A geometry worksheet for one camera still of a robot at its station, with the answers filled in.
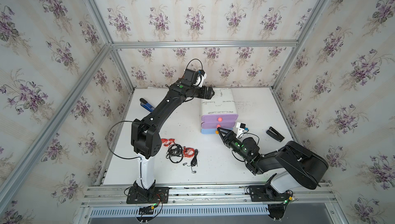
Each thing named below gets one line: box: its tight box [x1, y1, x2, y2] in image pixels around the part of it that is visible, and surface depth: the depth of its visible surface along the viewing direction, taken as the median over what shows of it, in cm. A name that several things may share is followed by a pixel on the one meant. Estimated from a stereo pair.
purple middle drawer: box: [201, 121, 237, 129], surface depth 87 cm
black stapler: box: [265, 126, 285, 143], surface depth 95 cm
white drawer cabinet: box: [200, 87, 238, 118], surface depth 84 cm
